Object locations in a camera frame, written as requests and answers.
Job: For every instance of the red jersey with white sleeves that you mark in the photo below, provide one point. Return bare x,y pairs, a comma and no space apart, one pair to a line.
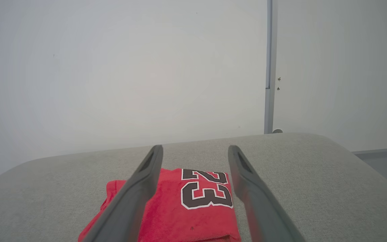
186,222

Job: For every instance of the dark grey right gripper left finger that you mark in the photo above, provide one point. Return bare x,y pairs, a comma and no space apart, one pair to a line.
136,198

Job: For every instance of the grey vertical wall trim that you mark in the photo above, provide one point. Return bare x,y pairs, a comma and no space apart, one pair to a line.
269,67

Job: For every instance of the grey baseboard strip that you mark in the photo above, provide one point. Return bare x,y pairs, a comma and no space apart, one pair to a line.
381,153

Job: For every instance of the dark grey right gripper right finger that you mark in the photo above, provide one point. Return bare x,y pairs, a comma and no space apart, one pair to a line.
260,208

